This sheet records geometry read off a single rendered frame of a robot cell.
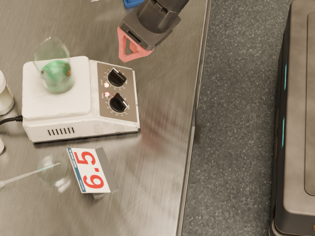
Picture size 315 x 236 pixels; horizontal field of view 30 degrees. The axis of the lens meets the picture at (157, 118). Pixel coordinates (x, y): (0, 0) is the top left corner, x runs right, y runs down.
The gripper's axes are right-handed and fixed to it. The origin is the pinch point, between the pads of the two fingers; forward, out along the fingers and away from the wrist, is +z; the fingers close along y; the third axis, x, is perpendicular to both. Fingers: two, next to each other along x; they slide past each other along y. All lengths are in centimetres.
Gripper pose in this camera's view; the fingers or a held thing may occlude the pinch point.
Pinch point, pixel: (129, 52)
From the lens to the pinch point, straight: 103.0
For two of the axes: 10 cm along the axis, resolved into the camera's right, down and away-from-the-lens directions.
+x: 7.4, 6.7, 0.0
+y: -4.9, 5.5, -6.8
